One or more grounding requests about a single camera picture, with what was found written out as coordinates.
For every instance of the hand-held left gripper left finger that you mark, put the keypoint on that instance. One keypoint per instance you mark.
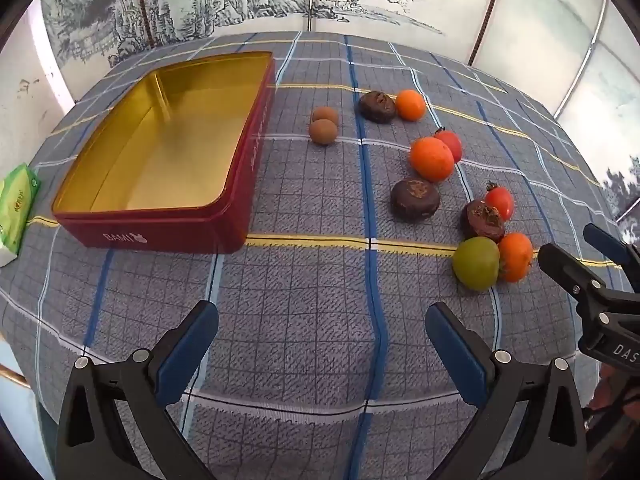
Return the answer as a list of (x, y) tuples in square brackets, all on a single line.
[(187, 350)]

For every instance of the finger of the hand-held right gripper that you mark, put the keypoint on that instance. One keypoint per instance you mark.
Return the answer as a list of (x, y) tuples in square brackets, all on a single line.
[(562, 265), (602, 240)]

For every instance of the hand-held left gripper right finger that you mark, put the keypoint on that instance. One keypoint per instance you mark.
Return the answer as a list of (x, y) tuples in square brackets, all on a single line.
[(460, 355)]

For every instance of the small deep orange mandarin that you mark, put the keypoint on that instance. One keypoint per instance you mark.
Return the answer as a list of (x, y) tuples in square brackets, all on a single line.
[(517, 256)]

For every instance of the green persimmon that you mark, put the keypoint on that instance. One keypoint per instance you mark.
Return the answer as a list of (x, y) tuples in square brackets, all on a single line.
[(476, 263)]

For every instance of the red persimmon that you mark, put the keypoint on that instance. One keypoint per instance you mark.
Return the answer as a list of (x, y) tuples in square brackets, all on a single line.
[(501, 202), (453, 144)]

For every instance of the dark water chestnut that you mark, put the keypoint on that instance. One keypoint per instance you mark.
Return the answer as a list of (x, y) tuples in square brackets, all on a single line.
[(481, 221), (415, 200), (377, 106)]

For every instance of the large deep orange mandarin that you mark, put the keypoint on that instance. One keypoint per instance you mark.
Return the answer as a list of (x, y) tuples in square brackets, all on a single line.
[(431, 158)]

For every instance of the red tin box gold inside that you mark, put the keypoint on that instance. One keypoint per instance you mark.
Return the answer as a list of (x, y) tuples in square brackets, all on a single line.
[(175, 135)]

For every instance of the oval light orange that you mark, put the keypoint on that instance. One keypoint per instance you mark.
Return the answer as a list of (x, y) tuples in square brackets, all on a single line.
[(410, 105)]

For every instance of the brown longan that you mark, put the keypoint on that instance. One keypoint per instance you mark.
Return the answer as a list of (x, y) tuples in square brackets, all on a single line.
[(326, 114), (323, 133)]

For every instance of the grey plaid tablecloth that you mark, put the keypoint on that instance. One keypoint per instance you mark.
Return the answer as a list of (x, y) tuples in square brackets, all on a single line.
[(310, 360)]

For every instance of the wooden chair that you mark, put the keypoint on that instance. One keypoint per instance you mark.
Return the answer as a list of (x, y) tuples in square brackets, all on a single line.
[(12, 374)]

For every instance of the green tissue pack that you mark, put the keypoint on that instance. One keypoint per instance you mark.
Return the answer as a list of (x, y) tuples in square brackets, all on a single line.
[(17, 200)]

